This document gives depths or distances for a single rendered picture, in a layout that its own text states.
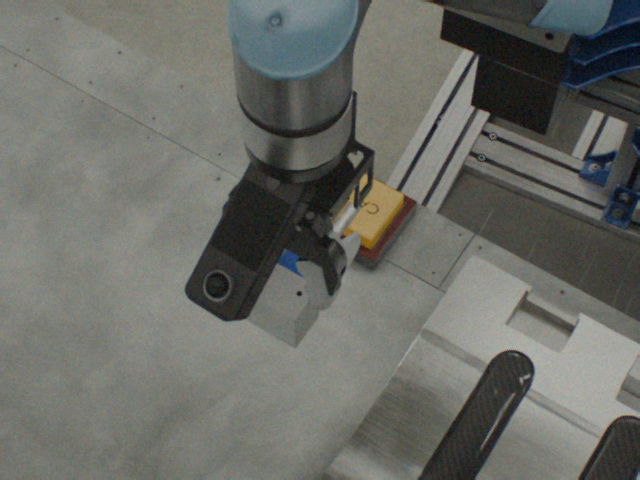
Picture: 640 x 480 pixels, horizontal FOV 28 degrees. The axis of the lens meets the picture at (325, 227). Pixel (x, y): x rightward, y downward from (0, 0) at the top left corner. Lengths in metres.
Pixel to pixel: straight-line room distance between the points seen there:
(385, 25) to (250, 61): 1.66
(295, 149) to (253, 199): 0.07
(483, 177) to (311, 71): 1.23
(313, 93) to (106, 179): 0.53
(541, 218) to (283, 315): 0.99
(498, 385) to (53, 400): 0.40
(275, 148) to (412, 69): 1.54
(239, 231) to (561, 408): 0.33
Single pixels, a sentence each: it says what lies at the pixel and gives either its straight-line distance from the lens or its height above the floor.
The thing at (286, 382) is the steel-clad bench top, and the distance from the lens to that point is 1.16.
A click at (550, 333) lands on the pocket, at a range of 1.12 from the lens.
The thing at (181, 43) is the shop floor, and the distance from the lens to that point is 2.40.
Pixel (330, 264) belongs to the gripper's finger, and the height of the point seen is 1.04.
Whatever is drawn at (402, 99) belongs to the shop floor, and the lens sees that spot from 2.31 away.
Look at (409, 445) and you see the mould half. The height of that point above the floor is 0.88.
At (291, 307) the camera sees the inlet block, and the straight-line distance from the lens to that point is 1.01.
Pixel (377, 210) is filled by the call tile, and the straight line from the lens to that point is 1.20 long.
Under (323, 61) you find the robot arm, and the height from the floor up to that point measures 1.27.
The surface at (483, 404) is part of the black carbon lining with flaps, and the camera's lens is 1.07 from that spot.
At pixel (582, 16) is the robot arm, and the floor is 1.25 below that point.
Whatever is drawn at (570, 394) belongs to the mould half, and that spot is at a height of 0.89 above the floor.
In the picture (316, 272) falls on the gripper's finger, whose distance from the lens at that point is 0.96.
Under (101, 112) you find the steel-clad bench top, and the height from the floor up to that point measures 0.80.
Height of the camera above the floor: 1.86
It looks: 60 degrees down
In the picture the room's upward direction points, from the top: 1 degrees clockwise
